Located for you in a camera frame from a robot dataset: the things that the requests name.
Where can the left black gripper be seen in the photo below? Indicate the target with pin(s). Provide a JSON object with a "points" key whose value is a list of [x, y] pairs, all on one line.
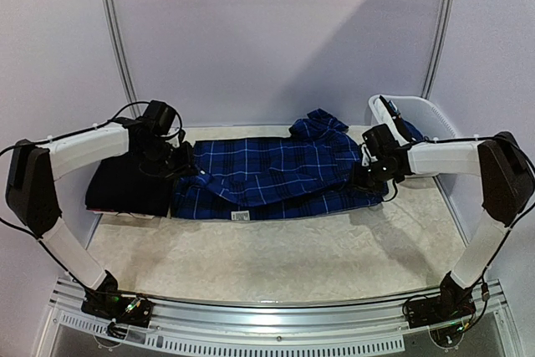
{"points": [[185, 166]]}

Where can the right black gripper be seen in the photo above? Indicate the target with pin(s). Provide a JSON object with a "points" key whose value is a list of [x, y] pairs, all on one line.
{"points": [[362, 175]]}

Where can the black t-shirt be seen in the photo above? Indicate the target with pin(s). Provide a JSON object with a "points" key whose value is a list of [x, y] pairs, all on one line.
{"points": [[118, 185]]}

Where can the blue plaid shirt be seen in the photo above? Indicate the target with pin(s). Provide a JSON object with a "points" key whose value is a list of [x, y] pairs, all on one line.
{"points": [[304, 174]]}

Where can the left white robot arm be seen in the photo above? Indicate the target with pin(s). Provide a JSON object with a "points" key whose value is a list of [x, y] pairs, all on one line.
{"points": [[32, 190]]}

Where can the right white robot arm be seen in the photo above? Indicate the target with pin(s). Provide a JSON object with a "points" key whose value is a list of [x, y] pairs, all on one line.
{"points": [[506, 174]]}

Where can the white laundry basket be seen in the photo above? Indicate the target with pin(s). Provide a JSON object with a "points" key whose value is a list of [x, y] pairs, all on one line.
{"points": [[426, 117]]}

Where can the black garment in basket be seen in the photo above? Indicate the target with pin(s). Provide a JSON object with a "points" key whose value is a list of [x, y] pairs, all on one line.
{"points": [[411, 134]]}

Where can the white towel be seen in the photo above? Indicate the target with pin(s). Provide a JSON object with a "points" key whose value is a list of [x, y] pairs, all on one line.
{"points": [[383, 116]]}

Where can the perforated metal front panel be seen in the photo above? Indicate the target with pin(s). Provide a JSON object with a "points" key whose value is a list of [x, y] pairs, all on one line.
{"points": [[71, 334]]}

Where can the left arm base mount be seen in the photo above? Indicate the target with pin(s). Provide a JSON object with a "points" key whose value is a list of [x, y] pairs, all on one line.
{"points": [[108, 302]]}

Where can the aluminium front rail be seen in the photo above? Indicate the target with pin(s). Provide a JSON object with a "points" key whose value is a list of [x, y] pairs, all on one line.
{"points": [[362, 316]]}

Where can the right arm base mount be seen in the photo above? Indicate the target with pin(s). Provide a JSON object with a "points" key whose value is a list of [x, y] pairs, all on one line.
{"points": [[422, 310]]}

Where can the left wall metal profile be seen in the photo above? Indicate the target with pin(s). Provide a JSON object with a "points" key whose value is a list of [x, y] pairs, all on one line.
{"points": [[121, 61]]}

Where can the wall metal profile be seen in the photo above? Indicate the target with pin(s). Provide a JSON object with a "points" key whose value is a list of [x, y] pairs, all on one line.
{"points": [[443, 19], [121, 61]]}

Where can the right wall metal profile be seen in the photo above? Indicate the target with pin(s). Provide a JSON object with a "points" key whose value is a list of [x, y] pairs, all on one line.
{"points": [[443, 19]]}

